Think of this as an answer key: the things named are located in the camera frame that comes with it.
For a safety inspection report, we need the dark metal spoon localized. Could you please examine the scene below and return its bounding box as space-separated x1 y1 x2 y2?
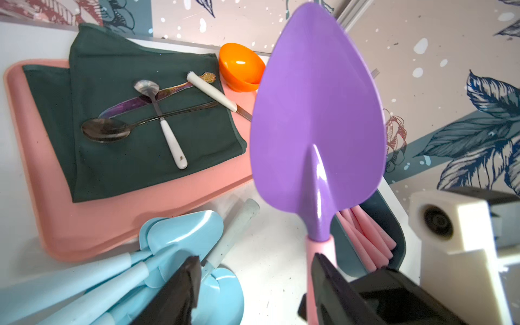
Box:
81 102 218 143

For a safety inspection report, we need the dark green cloth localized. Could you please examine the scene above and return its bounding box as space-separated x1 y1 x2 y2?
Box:
22 22 248 203

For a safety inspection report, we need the purple shovel pink handle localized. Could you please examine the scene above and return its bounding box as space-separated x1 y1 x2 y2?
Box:
249 1 387 325
336 205 397 272

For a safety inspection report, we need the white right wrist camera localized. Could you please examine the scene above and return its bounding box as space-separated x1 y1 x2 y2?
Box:
408 187 519 324

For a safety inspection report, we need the white handled small spoon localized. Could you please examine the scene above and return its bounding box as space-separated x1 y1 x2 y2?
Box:
134 79 188 170

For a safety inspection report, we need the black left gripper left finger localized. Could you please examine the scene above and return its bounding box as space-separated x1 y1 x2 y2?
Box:
132 256 202 325

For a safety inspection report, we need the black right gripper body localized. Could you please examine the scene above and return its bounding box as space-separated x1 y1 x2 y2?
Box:
348 268 466 324

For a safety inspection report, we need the teal storage box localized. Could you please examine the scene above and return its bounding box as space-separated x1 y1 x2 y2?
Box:
330 191 406 278

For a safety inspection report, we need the light blue shovel white handle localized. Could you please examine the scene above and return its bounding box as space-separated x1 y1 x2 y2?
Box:
191 199 260 324

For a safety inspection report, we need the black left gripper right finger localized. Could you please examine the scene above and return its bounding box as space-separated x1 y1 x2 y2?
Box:
310 253 385 324

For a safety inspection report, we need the pink cutting board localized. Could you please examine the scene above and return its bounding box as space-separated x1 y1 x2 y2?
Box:
4 62 253 262

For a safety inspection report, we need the orange bowl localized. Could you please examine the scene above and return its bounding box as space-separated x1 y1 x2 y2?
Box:
219 43 266 93

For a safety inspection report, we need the white handled knife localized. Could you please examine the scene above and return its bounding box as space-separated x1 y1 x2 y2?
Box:
187 71 253 122

